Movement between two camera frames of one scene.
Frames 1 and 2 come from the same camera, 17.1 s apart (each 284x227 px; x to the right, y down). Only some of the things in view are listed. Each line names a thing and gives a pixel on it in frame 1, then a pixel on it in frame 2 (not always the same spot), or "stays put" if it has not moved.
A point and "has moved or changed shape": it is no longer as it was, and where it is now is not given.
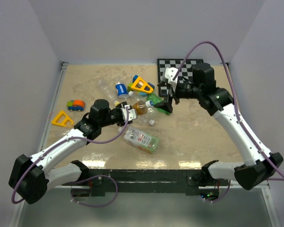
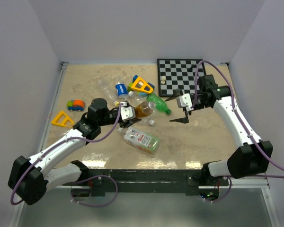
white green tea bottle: (146, 142) stays put
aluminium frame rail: (52, 105) stays put
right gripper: (175, 95) to (183, 120)
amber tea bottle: (140, 107) has moved or changed shape
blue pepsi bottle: (121, 91) stays put
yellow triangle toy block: (140, 84) stays put
